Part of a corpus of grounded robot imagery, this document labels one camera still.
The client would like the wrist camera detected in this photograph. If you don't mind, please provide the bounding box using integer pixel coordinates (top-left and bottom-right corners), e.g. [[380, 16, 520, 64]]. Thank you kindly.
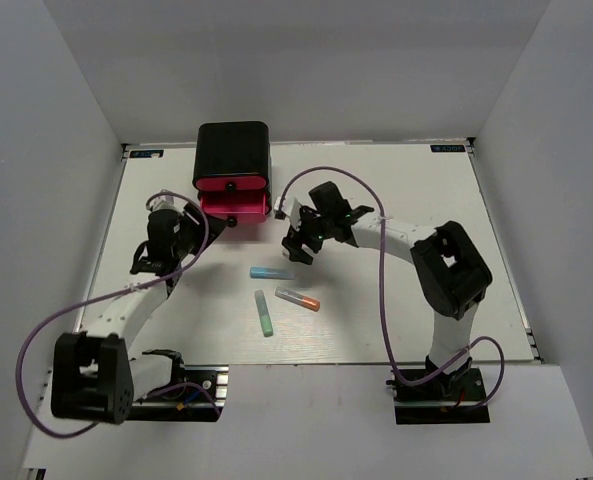
[[273, 196, 302, 223], [145, 190, 179, 213]]

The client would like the pink drawer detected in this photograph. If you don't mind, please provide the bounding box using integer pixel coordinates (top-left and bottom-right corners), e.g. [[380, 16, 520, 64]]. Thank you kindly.
[[193, 175, 268, 192], [200, 190, 270, 226]]

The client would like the green highlighter pen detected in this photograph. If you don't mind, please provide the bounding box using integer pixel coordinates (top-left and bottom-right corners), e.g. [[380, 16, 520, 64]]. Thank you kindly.
[[254, 290, 273, 338]]

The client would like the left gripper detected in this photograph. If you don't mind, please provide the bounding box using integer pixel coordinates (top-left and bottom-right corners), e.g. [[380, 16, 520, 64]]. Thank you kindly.
[[173, 202, 229, 261]]

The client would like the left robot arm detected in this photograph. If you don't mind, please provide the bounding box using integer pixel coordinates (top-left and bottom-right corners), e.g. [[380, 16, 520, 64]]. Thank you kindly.
[[50, 202, 227, 424]]

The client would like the blue table label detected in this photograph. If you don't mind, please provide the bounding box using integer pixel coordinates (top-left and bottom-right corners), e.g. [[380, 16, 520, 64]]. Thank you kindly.
[[430, 144, 467, 153], [129, 149, 164, 159]]

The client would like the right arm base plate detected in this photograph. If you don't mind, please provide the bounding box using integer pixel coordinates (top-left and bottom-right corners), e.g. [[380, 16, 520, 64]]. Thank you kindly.
[[386, 368, 490, 425]]

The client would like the black drawer cabinet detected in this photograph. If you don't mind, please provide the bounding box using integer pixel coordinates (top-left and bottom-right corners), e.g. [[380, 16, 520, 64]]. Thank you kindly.
[[192, 121, 271, 189]]

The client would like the orange capped clear highlighter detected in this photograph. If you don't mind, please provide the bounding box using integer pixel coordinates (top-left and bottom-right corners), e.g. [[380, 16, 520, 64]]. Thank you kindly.
[[275, 287, 320, 312]]

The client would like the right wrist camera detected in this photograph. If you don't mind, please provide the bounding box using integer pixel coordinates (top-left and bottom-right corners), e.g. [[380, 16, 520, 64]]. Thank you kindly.
[[273, 196, 302, 223]]

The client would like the left blue table label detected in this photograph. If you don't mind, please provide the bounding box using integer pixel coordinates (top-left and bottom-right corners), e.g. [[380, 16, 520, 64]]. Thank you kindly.
[[129, 149, 164, 159]]

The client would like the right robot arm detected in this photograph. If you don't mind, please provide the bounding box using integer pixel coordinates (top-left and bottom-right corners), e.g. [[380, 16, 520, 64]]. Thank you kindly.
[[274, 181, 492, 399]]

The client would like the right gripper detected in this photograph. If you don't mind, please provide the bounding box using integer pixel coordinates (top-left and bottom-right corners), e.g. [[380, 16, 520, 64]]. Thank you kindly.
[[283, 204, 334, 265]]

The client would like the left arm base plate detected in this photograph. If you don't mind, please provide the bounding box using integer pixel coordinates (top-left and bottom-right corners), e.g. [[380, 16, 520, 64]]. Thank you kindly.
[[127, 366, 229, 423]]

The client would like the right blue table label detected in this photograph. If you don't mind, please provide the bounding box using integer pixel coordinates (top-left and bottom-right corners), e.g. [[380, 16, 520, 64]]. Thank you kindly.
[[430, 144, 467, 153]]

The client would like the blue highlighter pen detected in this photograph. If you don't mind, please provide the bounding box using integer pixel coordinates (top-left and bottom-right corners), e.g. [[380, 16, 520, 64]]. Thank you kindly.
[[249, 267, 295, 280]]

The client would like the pink top drawer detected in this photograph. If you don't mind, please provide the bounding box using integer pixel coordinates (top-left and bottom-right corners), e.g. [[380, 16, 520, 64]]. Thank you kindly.
[[193, 175, 268, 192]]

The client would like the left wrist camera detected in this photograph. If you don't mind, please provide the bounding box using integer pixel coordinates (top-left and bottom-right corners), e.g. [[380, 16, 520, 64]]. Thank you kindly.
[[145, 190, 179, 213]]

